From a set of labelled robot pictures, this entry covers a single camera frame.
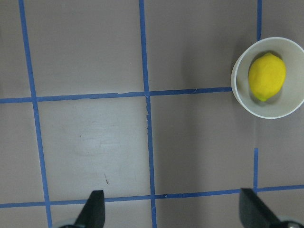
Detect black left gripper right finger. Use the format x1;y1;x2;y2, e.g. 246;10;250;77
238;188;281;228

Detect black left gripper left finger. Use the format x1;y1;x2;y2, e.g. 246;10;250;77
72;190;105;228

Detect white bowl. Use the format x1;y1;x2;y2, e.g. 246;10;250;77
231;37;304;119

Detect yellow lemon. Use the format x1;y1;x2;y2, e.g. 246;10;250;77
248;52;286;102

